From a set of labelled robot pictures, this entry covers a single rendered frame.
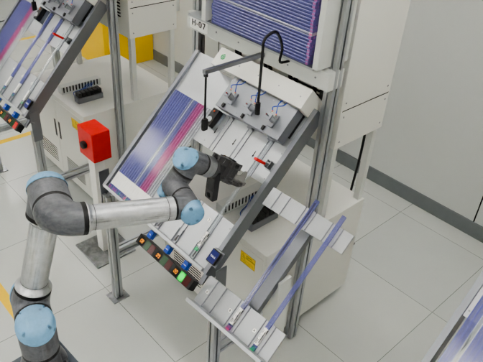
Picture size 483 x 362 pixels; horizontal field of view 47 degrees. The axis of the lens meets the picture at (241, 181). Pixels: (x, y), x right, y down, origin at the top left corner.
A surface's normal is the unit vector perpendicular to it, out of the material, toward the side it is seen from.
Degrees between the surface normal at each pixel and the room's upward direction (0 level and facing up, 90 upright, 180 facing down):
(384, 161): 90
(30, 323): 7
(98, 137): 90
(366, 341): 0
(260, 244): 0
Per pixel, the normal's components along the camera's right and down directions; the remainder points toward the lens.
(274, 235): 0.06, -0.82
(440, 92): -0.73, 0.35
